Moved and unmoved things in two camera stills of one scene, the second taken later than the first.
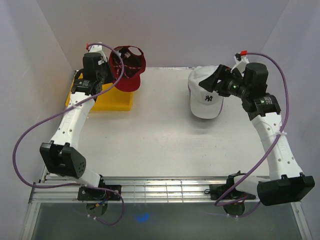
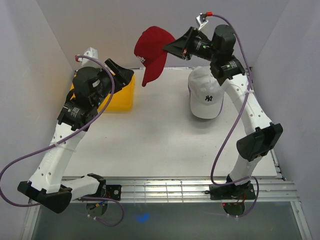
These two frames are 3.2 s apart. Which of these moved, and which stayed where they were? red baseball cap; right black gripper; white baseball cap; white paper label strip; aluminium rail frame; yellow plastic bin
Moved: right black gripper; red baseball cap
Stayed: yellow plastic bin; white paper label strip; white baseball cap; aluminium rail frame
